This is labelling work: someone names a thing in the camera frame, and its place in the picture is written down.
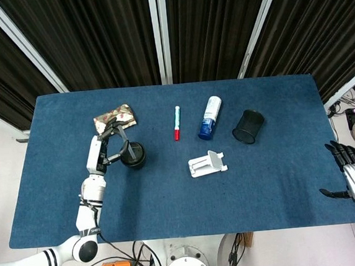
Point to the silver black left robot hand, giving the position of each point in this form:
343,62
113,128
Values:
98,152

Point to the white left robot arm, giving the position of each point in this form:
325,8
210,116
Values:
87,218

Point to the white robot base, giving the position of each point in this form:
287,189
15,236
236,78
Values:
188,259

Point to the black lidded coffee cup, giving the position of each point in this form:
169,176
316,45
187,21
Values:
137,156

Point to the gold red patterned snack packet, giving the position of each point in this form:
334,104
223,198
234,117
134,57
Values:
123,114

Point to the white marker with red cap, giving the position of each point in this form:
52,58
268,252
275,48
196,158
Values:
177,123

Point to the blue felt table mat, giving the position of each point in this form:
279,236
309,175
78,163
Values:
184,207

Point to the white folding phone stand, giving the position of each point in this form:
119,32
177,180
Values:
206,164

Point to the white blue spray bottle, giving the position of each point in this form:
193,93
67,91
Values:
210,117

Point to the black mesh pen holder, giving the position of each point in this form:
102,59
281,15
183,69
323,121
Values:
248,127

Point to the brown cardboard piece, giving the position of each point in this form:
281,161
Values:
247,239

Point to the grey metal bracket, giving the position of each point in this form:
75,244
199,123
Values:
22,140

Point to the white partition post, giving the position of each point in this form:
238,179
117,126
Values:
160,35
260,26
347,87
24,47

